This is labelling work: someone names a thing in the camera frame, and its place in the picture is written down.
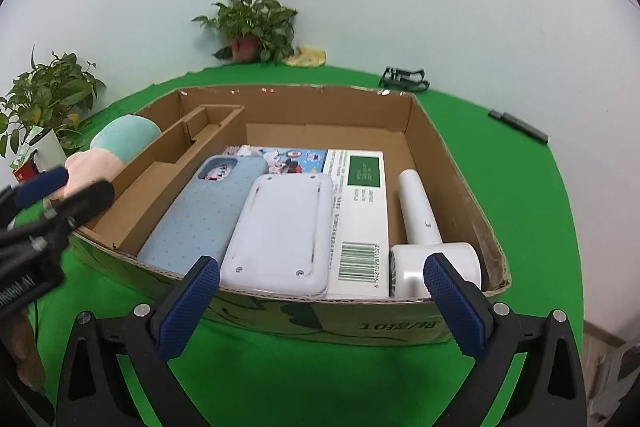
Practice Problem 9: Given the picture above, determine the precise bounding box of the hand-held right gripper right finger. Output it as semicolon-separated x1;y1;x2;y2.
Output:
424;253;588;427

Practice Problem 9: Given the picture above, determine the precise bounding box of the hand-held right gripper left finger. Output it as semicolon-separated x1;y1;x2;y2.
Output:
56;255;222;427

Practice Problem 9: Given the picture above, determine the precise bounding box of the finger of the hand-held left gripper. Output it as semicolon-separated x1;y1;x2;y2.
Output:
10;167;70;211
45;181;116;230

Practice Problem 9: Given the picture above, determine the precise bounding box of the narrow cardboard tray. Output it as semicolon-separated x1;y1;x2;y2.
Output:
87;104;246;258

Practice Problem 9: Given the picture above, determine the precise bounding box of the pink and teal plush toy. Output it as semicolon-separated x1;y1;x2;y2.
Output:
52;114;162;202

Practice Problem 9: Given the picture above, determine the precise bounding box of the light blue phone case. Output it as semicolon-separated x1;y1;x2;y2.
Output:
137;155;269;275

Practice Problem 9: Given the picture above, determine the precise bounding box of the white hair dryer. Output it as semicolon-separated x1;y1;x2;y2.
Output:
389;169;482;298

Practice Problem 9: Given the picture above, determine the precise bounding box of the large cardboard box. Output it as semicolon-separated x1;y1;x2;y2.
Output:
70;86;512;347

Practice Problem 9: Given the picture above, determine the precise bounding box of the white device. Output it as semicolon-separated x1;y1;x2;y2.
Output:
220;173;334;299

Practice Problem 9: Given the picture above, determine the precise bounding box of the white and green medicine box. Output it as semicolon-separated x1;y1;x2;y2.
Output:
320;149;392;300

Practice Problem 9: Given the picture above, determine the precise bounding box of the colourful cartoon game box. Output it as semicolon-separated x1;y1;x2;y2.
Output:
222;144;328;180

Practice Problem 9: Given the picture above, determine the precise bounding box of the person's left hand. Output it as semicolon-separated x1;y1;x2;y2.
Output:
7;304;47;390

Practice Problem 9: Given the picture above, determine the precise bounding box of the green and white carton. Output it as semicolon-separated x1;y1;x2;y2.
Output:
10;139;38;170

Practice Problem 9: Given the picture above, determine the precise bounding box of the potted plant in white pot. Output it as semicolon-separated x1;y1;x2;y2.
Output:
0;47;107;158

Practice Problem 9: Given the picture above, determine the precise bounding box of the green table cloth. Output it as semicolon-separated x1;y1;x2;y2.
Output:
0;64;586;427

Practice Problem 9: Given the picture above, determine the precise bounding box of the black bar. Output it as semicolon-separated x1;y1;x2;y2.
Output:
489;109;549;144

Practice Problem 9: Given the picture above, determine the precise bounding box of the black bottle cage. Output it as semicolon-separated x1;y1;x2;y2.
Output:
378;66;431;94

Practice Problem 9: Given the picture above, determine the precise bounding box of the potted plant in pink pot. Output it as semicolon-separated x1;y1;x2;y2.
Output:
192;0;299;64

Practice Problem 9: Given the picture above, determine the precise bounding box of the yellow crumpled paper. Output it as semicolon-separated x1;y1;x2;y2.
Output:
285;47;327;68

